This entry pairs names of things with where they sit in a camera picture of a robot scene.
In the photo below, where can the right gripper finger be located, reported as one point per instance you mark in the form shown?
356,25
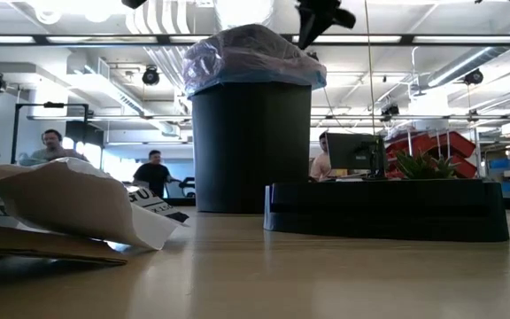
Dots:
310,31

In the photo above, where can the translucent pink trash bag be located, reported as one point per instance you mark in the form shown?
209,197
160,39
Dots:
250,53

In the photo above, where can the black plastic trash bin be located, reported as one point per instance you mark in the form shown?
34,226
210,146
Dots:
250,150

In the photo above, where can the black trash bin lid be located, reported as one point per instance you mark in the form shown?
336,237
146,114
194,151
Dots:
383,212

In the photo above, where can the white printed paper sheet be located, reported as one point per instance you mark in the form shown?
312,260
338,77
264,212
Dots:
60,199

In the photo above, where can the brown paper bag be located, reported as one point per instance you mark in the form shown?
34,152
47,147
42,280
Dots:
38,246

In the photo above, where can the black desktop monitor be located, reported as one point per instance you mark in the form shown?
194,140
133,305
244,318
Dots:
352,153

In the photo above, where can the person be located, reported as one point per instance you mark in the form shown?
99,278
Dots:
153,175
53,142
321,166

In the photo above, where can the dark rectangular panel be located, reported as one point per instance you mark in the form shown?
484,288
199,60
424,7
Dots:
84,133

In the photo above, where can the small potted succulent plant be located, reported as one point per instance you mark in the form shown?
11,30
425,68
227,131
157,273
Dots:
419,168

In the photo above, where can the red storage bin rack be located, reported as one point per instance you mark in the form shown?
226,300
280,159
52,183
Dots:
458,144

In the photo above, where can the blue storage bin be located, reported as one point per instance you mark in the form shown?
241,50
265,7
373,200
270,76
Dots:
509,164

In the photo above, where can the black hanging camera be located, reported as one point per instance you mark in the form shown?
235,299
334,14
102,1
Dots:
312,55

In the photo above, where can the black light bar frame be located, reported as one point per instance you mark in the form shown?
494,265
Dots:
40,40

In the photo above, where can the black metal frame stand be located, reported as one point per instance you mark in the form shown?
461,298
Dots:
16,133

